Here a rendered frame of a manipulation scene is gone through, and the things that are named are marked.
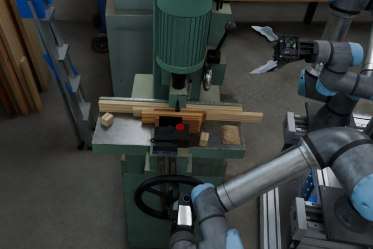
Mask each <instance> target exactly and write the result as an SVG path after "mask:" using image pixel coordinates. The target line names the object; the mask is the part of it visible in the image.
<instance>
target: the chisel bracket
mask: <svg viewBox="0 0 373 249"><path fill-rule="evenodd" d="M187 97H188V88H187V78H186V80H185V87H184V88H183V89H180V90H178V89H174V88H173V87H172V73H170V84H169V107H170V108H176V107H177V101H179V108H186V107H187V102H188V100H187Z"/></svg>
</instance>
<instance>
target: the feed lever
mask: <svg viewBox="0 0 373 249"><path fill-rule="evenodd" d="M235 30H236V24H235V23H234V22H232V21H230V22H227V23H226V24H225V33H224V35H223V37H222V39H221V41H220V42H219V44H218V46H217V48H216V49H209V50H208V52H207V63H208V64H219V63H220V57H221V52H220V48H221V47H222V45H223V44H224V42H225V40H226V38H227V37H228V35H229V33H233V32H234V31H235Z"/></svg>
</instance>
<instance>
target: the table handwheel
mask: <svg viewBox="0 0 373 249"><path fill-rule="evenodd" d="M172 182H173V183H181V184H187V185H190V186H194V187H196V186H198V185H200V184H201V185H202V184H204V183H203V182H201V181H199V180H197V179H195V178H193V177H189V176H184V175H161V176H156V177H153V178H151V179H148V180H146V181H144V182H143V183H141V184H140V185H139V186H138V187H137V189H136V191H135V193H134V201H135V204H136V206H137V207H138V208H139V209H140V210H141V211H142V212H143V213H145V214H147V215H149V216H151V217H154V218H158V219H161V220H169V221H170V217H168V213H166V212H160V211H157V210H153V209H151V208H150V207H148V206H147V205H146V204H145V203H144V202H143V200H142V194H143V192H144V191H147V192H151V193H153V194H156V195H158V196H160V197H163V198H165V205H166V206H167V207H170V206H171V205H172V204H173V203H175V202H176V201H178V199H177V200H175V199H173V186H174V184H173V183H172ZM164 183H169V191H168V192H166V194H165V193H163V192H160V191H158V190H155V189H152V188H151V187H152V186H154V185H158V184H164Z"/></svg>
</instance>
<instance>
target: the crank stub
mask: <svg viewBox="0 0 373 249"><path fill-rule="evenodd" d="M179 193H180V191H179V184H178V183H174V186H173V199H175V200H177V199H178V198H179Z"/></svg>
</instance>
